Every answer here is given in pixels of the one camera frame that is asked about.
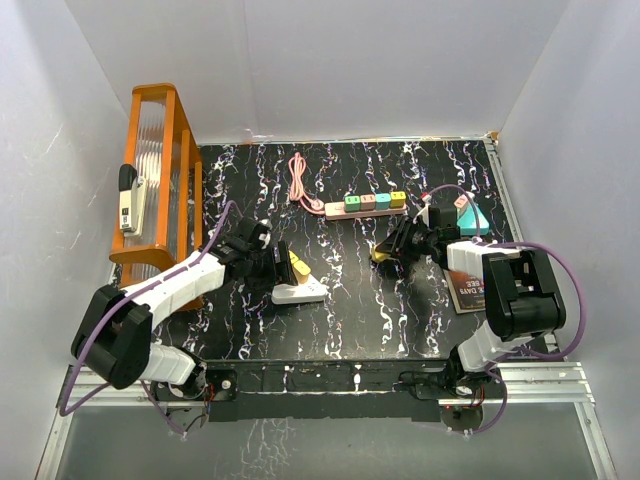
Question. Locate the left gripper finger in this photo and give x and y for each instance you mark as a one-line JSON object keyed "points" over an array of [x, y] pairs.
{"points": [[286, 273], [279, 252]]}

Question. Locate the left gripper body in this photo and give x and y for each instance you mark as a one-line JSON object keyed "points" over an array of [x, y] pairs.
{"points": [[261, 271]]}

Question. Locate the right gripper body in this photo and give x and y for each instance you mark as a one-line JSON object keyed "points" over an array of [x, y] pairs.
{"points": [[420, 240]]}

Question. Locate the yellow plug adapter three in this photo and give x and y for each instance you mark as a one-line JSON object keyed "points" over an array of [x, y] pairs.
{"points": [[302, 271]]}

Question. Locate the yellow plug adapter one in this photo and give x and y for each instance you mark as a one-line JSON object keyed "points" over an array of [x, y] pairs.
{"points": [[379, 257]]}

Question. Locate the white triangular power strip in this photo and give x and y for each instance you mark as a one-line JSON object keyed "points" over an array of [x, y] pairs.
{"points": [[311, 291]]}

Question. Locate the blue plug adapter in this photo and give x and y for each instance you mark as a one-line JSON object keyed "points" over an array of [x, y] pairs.
{"points": [[382, 201]]}

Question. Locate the yellow plug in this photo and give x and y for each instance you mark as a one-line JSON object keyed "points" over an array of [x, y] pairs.
{"points": [[397, 199]]}

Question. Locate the pink power strip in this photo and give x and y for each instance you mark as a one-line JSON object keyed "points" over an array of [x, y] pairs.
{"points": [[336, 211]]}

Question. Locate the green plug adapter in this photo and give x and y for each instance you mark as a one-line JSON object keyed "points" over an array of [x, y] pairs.
{"points": [[352, 203]]}

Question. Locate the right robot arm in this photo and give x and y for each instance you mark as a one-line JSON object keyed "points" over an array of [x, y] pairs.
{"points": [[522, 300]]}

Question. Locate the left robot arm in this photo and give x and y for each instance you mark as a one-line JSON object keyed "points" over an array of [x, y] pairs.
{"points": [[114, 338]]}

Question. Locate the teal triangular power strip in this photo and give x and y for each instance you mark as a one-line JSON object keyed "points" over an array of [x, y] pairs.
{"points": [[473, 222]]}

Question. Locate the dark book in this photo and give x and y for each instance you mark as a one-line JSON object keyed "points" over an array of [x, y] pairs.
{"points": [[467, 292]]}

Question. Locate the white black stapler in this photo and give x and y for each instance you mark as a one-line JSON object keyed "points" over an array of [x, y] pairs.
{"points": [[131, 205]]}

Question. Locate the orange wooden rack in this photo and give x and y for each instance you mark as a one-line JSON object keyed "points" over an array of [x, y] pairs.
{"points": [[164, 165]]}

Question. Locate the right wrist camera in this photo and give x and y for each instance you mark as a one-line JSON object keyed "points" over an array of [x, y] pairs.
{"points": [[422, 216]]}

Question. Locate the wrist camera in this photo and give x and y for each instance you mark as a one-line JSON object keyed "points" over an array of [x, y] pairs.
{"points": [[422, 216], [262, 234]]}

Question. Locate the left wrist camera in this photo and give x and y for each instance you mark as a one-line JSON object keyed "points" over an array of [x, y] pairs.
{"points": [[262, 234]]}

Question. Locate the aluminium frame rail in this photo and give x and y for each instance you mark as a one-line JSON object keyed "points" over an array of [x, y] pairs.
{"points": [[347, 389]]}

